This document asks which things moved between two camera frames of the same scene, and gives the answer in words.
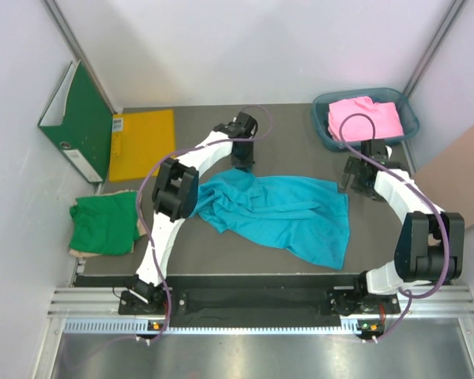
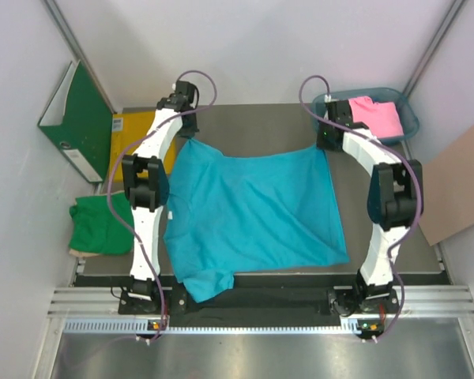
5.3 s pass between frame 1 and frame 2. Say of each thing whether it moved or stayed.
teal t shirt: moved
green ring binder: stayed
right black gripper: moved
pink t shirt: stayed
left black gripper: moved
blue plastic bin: stayed
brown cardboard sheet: stayed
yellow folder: stayed
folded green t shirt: stayed
